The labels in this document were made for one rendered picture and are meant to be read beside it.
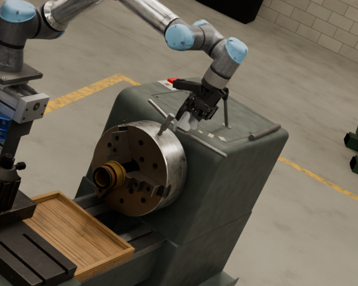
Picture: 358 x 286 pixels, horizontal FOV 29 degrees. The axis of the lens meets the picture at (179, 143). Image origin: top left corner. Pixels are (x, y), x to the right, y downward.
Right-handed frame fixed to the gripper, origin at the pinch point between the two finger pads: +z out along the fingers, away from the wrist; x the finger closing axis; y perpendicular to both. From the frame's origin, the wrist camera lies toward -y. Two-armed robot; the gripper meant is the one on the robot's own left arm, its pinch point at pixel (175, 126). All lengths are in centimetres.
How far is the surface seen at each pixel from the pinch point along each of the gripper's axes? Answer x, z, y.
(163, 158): -4.5, 9.3, 4.5
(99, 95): 270, 167, -185
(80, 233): -22.0, 40.8, 2.5
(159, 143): -3.6, 6.8, 0.0
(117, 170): -15.3, 18.2, -2.0
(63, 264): -50, 30, 16
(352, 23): 956, 122, -233
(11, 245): -58, 32, 3
